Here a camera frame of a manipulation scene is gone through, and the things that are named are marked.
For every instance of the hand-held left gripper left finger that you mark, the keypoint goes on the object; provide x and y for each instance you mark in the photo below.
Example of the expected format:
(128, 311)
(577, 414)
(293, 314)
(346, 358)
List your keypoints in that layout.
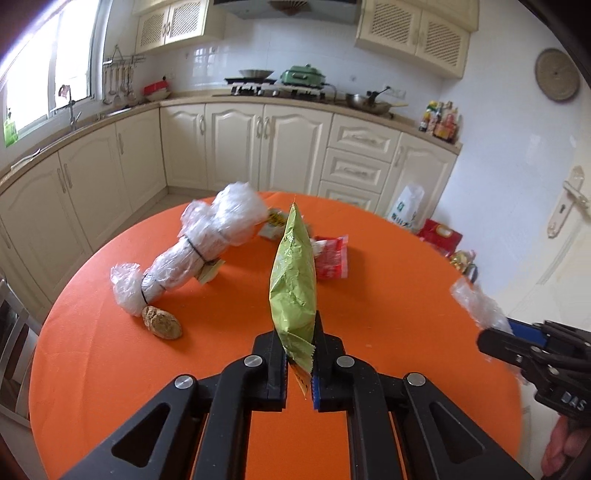
(270, 369)

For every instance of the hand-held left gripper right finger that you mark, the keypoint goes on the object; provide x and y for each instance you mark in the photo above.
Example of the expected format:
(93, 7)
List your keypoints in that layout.
(328, 369)

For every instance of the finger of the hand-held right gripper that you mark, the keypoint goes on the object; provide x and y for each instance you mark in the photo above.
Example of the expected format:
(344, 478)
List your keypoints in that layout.
(503, 348)
(528, 332)

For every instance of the clear plastic bag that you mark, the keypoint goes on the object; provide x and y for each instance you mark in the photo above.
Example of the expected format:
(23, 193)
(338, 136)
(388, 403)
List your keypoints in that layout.
(480, 309)

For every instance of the green snack packet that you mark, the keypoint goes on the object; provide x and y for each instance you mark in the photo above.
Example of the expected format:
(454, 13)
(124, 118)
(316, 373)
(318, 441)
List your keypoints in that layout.
(293, 286)

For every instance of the person's right hand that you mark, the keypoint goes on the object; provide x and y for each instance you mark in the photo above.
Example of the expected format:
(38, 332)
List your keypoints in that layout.
(561, 447)

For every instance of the cream door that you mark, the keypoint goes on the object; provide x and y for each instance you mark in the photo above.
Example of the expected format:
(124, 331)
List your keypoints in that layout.
(545, 277)

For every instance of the red snack packet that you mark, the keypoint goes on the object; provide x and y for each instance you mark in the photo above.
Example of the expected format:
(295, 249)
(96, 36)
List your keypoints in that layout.
(332, 258)

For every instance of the pale yellow wrapper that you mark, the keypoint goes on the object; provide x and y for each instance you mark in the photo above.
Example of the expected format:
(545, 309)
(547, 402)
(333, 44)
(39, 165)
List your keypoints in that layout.
(208, 272)

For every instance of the brown round cookie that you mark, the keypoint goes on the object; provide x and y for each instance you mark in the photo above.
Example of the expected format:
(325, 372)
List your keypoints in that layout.
(161, 323)

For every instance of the round orange table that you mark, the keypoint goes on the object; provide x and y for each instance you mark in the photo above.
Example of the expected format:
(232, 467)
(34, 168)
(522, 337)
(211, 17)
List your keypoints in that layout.
(138, 392)

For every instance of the clear plastic wrapped bundle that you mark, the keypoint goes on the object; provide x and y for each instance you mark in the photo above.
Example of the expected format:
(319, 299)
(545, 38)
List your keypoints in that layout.
(184, 263)

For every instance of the grey yellow snack packet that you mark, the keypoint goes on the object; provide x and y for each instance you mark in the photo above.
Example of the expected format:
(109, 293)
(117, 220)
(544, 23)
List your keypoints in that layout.
(274, 221)

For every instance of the white rice bag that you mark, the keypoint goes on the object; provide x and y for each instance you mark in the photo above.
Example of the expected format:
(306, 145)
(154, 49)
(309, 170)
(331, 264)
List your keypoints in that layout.
(406, 207)

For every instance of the cream cabinet drawer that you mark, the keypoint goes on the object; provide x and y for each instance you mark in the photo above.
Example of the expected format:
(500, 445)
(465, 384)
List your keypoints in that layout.
(358, 168)
(351, 196)
(364, 136)

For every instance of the group of condiment bottles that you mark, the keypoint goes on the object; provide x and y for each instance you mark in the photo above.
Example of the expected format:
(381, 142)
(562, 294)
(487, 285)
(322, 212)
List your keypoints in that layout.
(443, 127)

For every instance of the cream base cabinets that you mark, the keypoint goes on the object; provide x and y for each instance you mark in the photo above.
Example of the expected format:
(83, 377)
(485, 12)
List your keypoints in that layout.
(231, 143)

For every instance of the black gas hob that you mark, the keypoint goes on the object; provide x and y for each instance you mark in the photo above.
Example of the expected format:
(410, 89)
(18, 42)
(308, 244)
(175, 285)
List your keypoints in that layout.
(277, 93)

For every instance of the white bowl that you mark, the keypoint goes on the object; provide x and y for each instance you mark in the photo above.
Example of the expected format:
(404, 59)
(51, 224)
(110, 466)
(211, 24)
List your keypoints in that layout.
(159, 97)

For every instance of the green electric cooking pot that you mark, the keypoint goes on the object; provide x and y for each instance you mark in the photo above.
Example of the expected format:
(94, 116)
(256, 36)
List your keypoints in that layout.
(302, 76)

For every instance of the grey wok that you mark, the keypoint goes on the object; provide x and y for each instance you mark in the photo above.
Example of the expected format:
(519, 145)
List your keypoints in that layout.
(256, 73)

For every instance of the steel sink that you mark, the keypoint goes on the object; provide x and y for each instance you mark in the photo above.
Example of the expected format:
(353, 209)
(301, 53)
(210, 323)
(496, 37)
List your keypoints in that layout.
(108, 113)

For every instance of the wide lattice door cabinet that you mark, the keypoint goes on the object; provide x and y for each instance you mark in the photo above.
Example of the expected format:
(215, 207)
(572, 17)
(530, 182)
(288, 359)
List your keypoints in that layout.
(438, 41)

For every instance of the red lidded container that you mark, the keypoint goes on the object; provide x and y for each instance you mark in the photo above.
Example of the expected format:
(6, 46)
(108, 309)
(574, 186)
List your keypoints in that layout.
(156, 86)

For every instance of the row of hanging kitchen utensils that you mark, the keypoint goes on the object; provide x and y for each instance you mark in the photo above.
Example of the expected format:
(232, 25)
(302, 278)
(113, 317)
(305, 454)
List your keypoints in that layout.
(115, 94)

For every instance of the steel faucet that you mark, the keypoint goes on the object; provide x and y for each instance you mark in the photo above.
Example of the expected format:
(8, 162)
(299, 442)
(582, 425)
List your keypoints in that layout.
(72, 115)

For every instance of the metal utensil rack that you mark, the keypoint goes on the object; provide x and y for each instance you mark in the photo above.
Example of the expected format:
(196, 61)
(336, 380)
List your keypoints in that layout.
(124, 60)

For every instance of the green bottle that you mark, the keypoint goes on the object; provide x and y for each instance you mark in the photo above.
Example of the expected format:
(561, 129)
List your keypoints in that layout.
(10, 134)

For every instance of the steel range hood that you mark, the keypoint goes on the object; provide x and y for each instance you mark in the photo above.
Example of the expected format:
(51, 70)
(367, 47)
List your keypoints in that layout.
(323, 11)

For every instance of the small lattice door cabinet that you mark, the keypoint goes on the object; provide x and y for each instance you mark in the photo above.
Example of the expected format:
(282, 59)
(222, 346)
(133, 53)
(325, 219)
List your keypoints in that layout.
(184, 21)

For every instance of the kitchen window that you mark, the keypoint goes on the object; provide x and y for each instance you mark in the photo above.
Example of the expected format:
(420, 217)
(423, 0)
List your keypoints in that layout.
(46, 69)

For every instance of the round woven wall plaque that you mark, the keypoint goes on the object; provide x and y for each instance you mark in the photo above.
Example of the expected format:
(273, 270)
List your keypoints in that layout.
(556, 74)

